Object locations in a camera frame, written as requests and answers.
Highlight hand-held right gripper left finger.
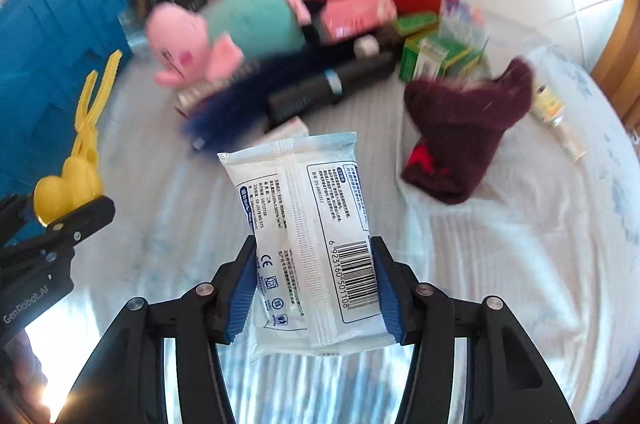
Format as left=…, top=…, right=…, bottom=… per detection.
left=55, top=235, right=258, bottom=424

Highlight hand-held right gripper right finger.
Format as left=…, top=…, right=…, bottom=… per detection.
left=370, top=236, right=588, bottom=424

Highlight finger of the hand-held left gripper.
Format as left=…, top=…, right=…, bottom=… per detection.
left=0, top=194, right=46, bottom=249
left=0, top=196, right=117, bottom=265

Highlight yellow plastic tongs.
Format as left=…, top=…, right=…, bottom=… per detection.
left=34, top=50, right=123, bottom=227

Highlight white wipes packet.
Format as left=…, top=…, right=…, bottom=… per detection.
left=217, top=131, right=396, bottom=357

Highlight blue plastic storage crate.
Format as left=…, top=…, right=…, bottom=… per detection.
left=0, top=0, right=135, bottom=199

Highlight white pink tube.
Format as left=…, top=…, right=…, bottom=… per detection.
left=262, top=115, right=311, bottom=143

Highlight dark blue furry toy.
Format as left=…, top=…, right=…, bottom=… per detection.
left=180, top=54, right=321, bottom=152

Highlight maroon knitted sock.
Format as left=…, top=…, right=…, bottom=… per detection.
left=401, top=58, right=533, bottom=205

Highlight black cylindrical case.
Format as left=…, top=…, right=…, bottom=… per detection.
left=266, top=54, right=397, bottom=131

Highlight green white box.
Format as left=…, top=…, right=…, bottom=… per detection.
left=399, top=31, right=488, bottom=82

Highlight dark bottle white cap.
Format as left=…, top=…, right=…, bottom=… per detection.
left=352, top=26, right=403, bottom=60

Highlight small bottle yellow label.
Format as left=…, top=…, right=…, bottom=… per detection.
left=530, top=81, right=566, bottom=127

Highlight pink pig plush teal dress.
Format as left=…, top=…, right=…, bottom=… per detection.
left=145, top=0, right=321, bottom=87

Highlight dark green box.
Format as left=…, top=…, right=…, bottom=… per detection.
left=395, top=11, right=441, bottom=37

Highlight pink box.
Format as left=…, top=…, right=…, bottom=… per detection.
left=320, top=0, right=398, bottom=44

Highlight clear cotton swab packet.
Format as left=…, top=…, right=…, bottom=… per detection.
left=439, top=0, right=490, bottom=54

